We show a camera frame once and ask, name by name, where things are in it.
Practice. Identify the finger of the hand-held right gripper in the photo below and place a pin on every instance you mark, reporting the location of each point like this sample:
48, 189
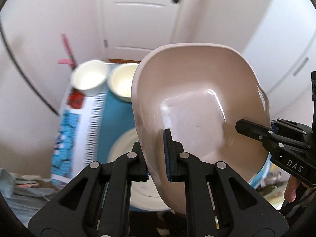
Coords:
249, 128
293, 128

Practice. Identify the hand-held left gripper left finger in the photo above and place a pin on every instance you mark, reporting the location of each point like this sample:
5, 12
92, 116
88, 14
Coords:
138, 167

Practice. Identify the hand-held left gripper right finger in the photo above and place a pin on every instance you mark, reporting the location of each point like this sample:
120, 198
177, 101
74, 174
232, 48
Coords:
167, 158

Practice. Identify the plain white plate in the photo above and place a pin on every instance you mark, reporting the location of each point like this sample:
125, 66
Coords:
123, 148

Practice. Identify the pink plastic basin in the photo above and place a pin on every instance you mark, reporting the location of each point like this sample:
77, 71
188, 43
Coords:
197, 91

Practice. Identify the person's right hand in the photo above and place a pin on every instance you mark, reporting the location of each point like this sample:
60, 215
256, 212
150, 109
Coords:
291, 190

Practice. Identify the blue patterned tablecloth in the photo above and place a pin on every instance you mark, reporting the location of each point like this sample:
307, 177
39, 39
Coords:
116, 113

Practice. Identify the cream ceramic bowl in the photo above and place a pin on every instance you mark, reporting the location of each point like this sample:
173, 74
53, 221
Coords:
122, 81

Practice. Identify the white ceramic bowl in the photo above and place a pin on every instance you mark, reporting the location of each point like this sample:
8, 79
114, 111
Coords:
88, 79

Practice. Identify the light blue clothing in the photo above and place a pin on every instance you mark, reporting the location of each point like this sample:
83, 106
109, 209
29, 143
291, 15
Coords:
24, 195

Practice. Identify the pink plastic tool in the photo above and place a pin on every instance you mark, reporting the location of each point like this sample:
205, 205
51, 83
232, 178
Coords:
68, 51

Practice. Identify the white panel door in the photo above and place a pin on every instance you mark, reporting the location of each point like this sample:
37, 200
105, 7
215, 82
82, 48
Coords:
138, 24

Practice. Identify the black clothes rack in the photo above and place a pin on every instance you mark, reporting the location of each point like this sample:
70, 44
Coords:
22, 74

